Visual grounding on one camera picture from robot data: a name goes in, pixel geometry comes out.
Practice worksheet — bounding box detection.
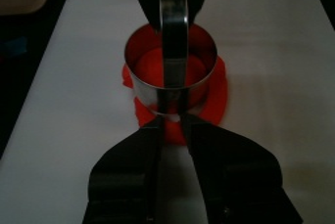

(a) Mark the round metal dough cutter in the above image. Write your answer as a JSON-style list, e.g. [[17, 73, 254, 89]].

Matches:
[[124, 0, 219, 123]]

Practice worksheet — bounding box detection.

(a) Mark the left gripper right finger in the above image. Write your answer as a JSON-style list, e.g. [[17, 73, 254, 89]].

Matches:
[[180, 112, 306, 224]]

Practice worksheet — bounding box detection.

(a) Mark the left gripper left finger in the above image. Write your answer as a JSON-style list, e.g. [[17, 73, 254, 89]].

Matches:
[[82, 114, 167, 224]]

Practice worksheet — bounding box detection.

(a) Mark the red dough disc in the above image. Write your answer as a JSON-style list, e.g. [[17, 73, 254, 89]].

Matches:
[[133, 47, 208, 89]]

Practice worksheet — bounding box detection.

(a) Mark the white cutting board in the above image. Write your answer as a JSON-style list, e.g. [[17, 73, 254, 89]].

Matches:
[[0, 0, 335, 224]]

